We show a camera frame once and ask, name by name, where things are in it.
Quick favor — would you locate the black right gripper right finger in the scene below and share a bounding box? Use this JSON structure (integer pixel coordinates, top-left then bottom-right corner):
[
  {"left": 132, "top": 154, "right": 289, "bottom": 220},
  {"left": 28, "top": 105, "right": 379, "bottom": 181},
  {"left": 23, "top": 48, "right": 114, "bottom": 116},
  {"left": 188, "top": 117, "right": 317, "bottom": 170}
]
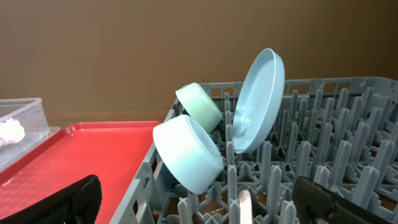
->
[{"left": 292, "top": 176, "right": 390, "bottom": 224}]

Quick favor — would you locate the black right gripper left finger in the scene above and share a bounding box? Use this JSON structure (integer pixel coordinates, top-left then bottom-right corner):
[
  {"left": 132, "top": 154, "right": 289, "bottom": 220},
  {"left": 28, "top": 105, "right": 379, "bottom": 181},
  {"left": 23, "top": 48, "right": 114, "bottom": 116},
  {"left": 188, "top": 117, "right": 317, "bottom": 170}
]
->
[{"left": 1, "top": 174, "right": 102, "bottom": 224}]

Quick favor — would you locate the white plastic spoon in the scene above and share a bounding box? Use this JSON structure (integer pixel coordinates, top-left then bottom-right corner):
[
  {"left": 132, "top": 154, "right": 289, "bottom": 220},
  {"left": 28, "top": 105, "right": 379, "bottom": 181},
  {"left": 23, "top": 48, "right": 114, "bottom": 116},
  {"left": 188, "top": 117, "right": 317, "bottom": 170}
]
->
[{"left": 238, "top": 190, "right": 252, "bottom": 224}]

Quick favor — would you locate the white napkin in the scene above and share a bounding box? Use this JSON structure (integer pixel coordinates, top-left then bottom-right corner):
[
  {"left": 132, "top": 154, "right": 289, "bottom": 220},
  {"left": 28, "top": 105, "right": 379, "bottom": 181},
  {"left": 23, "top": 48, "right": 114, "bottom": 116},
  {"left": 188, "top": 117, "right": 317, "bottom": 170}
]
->
[{"left": 0, "top": 118, "right": 25, "bottom": 147}]

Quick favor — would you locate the light blue plate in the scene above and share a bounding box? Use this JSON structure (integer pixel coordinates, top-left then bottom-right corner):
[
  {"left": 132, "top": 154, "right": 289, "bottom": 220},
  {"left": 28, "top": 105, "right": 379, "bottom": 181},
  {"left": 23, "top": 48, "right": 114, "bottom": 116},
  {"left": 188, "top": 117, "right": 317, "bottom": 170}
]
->
[{"left": 233, "top": 48, "right": 285, "bottom": 154}]

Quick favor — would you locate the light blue bowl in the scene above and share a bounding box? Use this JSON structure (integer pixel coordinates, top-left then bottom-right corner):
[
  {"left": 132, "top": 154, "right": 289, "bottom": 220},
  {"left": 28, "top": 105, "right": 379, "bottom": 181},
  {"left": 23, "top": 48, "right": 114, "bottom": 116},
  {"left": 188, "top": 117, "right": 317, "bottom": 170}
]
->
[{"left": 152, "top": 114, "right": 224, "bottom": 195}]

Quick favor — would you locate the green bowl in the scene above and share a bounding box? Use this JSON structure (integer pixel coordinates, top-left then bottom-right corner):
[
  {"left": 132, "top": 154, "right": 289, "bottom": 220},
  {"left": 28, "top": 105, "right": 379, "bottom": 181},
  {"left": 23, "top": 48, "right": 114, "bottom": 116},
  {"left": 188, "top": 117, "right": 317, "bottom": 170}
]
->
[{"left": 175, "top": 82, "right": 223, "bottom": 134}]

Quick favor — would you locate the grey dishwasher rack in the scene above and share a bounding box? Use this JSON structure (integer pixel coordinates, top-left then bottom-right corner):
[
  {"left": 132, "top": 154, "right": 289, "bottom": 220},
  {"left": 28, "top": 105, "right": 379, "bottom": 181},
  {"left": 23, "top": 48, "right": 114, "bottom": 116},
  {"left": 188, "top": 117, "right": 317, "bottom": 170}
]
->
[{"left": 111, "top": 77, "right": 397, "bottom": 223}]

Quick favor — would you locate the clear plastic waste bin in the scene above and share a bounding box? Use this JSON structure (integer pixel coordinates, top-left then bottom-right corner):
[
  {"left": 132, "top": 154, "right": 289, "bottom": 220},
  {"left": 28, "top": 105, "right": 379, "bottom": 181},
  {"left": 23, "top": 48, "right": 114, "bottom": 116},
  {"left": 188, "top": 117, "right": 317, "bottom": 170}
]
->
[{"left": 1, "top": 98, "right": 60, "bottom": 170}]

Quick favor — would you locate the red serving tray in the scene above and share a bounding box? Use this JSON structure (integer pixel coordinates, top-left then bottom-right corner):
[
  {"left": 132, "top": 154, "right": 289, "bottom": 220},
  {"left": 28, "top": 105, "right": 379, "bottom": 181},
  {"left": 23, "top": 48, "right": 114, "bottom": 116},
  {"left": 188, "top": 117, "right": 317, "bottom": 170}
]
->
[{"left": 1, "top": 121, "right": 158, "bottom": 223}]

